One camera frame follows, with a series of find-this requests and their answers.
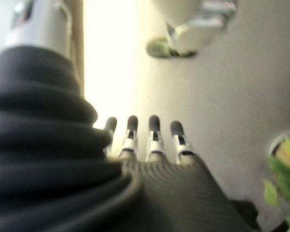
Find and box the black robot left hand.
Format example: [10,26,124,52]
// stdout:
[0,0,261,232]

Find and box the silver robot left leg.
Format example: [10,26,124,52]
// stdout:
[146,0,237,58]

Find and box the green leafy plant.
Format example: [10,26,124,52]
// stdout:
[263,130,290,232]

